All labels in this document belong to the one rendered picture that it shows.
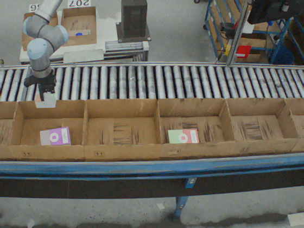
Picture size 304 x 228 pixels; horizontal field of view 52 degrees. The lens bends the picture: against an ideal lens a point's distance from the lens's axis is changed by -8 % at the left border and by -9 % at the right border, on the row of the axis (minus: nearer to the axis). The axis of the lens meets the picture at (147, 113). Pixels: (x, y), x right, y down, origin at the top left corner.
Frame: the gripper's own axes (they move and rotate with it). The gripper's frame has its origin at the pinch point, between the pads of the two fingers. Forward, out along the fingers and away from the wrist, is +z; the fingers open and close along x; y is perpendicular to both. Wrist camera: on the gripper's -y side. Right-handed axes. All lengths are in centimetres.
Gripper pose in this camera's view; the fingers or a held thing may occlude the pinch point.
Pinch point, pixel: (45, 99)
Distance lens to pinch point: 172.7
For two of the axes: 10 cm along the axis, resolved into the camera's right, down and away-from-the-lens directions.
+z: -0.6, 6.0, 8.0
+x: -0.6, -8.0, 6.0
